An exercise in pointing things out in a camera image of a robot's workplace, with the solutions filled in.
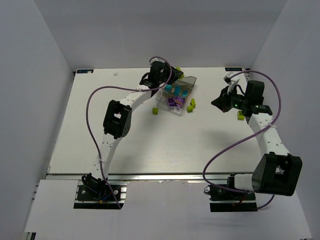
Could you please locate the right corner blue label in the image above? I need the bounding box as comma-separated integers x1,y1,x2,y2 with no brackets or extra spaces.
224,67,243,72

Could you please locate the small teal lego brick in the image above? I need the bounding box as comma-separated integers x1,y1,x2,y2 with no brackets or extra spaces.
181,90,188,98

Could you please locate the green stacked lego piece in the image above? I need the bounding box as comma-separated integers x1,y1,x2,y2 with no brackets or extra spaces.
186,98,196,113

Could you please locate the green small lego brick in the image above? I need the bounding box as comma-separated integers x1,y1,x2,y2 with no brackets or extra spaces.
152,107,159,115

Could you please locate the purple 2x4 lego plate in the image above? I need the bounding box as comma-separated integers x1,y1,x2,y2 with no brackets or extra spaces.
175,96,186,105

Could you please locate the corner blue label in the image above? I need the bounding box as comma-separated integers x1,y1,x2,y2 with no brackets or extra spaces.
76,69,94,74
224,67,243,72

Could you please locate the purple curved lego piece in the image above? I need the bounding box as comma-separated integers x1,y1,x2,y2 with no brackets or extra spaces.
167,97,175,107

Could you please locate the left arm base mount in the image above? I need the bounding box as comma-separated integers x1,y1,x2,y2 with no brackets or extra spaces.
73,181,126,210

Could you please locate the green sloped lego piece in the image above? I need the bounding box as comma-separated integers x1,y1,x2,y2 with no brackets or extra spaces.
237,111,245,121

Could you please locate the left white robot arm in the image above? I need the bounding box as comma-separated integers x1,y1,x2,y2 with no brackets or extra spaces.
81,60,184,201

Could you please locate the round teal lego piece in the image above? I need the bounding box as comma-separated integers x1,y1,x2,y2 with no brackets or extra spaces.
163,84,173,93

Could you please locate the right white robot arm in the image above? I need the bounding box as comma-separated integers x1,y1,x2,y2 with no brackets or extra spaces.
211,79,303,196

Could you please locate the clear plastic container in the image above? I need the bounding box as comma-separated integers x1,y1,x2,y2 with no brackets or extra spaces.
155,90,188,115

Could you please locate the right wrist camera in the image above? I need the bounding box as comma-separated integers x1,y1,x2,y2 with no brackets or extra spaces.
223,72,240,94

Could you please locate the left corner blue label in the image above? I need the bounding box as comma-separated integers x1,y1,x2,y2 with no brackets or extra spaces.
76,69,94,74

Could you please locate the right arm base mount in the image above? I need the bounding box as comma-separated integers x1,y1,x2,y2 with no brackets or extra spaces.
203,185,258,213

